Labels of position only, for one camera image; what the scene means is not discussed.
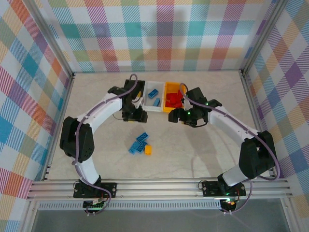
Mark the white plastic container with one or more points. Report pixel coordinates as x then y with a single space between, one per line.
150 108

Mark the yellow plastic container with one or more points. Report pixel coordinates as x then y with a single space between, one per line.
166 110

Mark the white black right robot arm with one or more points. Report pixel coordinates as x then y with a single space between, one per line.
229 123

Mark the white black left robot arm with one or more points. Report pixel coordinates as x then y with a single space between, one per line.
103 113

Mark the yellow lego brick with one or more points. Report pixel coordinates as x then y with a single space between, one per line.
148 149

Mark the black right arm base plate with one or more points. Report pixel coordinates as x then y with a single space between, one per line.
207 188

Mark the aluminium frame cross rail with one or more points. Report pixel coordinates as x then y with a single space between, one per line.
157 189

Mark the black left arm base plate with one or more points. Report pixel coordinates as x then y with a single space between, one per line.
113 191

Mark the aluminium frame post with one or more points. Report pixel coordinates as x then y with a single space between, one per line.
262 36
51 46

